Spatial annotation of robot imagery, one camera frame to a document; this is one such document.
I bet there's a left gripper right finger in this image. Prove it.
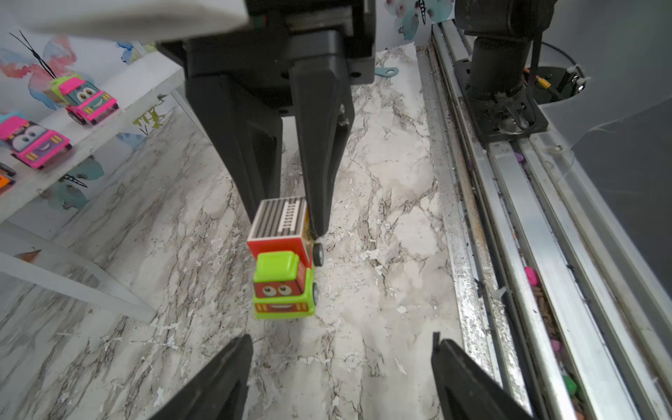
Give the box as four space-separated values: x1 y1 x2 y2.
432 332 532 420

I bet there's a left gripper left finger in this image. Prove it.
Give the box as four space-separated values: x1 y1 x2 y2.
152 334 253 420

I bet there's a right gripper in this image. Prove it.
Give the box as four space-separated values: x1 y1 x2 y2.
157 1 376 236

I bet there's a pink toy car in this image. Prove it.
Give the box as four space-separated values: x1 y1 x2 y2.
45 75 119 125

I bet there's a pink teal toy bus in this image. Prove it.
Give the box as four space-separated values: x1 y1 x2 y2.
1 112 73 170

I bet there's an orange green toy car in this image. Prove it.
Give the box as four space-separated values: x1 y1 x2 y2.
0 163 17 192

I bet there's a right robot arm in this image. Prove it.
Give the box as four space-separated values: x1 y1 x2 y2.
157 1 555 237

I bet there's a teal plastic comb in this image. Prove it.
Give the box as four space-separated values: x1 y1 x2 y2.
374 66 399 78

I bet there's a white two-tier shelf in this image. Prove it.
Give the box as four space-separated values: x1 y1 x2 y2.
1 52 184 323

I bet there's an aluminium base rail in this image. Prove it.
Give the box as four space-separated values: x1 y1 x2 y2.
428 21 671 419

